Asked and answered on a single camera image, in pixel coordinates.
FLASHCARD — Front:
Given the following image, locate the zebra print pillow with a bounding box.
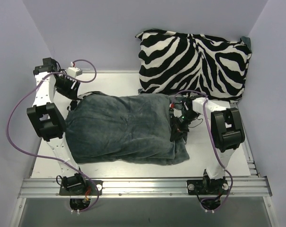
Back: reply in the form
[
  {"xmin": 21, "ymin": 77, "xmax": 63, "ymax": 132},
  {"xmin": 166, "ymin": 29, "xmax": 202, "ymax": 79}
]
[{"xmin": 136, "ymin": 29, "xmax": 252, "ymax": 102}]

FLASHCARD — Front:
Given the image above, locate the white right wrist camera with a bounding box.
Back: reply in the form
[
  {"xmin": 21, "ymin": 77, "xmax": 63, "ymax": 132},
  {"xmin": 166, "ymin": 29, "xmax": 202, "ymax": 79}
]
[{"xmin": 170, "ymin": 99, "xmax": 187, "ymax": 111}]

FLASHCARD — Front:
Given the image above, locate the aluminium front rail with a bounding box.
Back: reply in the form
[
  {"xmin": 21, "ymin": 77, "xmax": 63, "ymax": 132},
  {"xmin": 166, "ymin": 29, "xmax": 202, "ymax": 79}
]
[{"xmin": 18, "ymin": 177, "xmax": 272, "ymax": 199}]

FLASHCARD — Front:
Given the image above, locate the grey zebra pillowcase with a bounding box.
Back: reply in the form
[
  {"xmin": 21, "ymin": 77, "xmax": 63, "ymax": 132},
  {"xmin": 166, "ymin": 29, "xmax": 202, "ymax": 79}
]
[{"xmin": 65, "ymin": 92, "xmax": 189, "ymax": 166}]

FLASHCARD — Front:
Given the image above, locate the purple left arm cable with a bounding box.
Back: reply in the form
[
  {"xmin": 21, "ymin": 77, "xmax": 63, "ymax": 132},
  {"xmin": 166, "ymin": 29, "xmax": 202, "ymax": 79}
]
[{"xmin": 7, "ymin": 59, "xmax": 103, "ymax": 211}]

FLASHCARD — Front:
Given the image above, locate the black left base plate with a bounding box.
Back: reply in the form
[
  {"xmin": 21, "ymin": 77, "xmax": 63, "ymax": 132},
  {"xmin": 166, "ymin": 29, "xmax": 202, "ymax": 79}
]
[{"xmin": 59, "ymin": 180, "xmax": 103, "ymax": 196}]

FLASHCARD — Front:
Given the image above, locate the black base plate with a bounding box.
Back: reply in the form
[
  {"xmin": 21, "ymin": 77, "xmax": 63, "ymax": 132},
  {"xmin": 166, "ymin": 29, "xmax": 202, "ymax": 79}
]
[
  {"xmin": 59, "ymin": 180, "xmax": 103, "ymax": 196},
  {"xmin": 187, "ymin": 179, "xmax": 229, "ymax": 196}
]

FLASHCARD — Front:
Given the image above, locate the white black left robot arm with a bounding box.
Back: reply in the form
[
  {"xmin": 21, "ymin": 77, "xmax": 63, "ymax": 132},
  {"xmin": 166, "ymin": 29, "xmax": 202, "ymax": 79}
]
[{"xmin": 27, "ymin": 57, "xmax": 88, "ymax": 194}]

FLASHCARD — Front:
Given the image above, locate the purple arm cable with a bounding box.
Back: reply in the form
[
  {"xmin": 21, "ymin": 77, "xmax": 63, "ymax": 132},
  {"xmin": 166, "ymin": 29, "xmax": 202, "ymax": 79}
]
[
  {"xmin": 170, "ymin": 89, "xmax": 233, "ymax": 211},
  {"xmin": 7, "ymin": 59, "xmax": 103, "ymax": 211}
]

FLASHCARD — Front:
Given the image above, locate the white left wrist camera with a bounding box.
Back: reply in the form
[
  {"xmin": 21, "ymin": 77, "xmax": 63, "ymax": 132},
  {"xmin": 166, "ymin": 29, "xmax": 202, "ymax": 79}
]
[{"xmin": 66, "ymin": 62, "xmax": 83, "ymax": 78}]

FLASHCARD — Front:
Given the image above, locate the aluminium back rail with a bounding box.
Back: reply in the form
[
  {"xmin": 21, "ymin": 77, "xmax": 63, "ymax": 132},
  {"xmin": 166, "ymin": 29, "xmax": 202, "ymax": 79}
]
[{"xmin": 82, "ymin": 69, "xmax": 139, "ymax": 73}]

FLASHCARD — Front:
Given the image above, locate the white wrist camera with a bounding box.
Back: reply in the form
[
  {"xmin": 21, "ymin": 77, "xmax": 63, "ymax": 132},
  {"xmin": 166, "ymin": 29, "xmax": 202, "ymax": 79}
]
[
  {"xmin": 66, "ymin": 62, "xmax": 83, "ymax": 78},
  {"xmin": 170, "ymin": 99, "xmax": 187, "ymax": 111}
]

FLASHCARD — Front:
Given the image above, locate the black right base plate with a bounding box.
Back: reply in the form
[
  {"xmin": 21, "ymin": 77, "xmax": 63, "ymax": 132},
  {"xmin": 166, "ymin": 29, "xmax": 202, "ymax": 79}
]
[{"xmin": 187, "ymin": 179, "xmax": 229, "ymax": 196}]

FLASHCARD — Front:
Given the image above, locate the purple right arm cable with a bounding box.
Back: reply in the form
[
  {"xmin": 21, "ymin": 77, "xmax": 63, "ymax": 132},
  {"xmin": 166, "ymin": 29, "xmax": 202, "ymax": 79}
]
[{"xmin": 170, "ymin": 89, "xmax": 233, "ymax": 211}]

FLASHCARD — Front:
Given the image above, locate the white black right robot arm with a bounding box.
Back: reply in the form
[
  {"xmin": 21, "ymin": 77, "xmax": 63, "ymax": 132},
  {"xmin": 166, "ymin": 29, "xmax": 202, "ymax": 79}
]
[{"xmin": 170, "ymin": 96, "xmax": 245, "ymax": 193}]

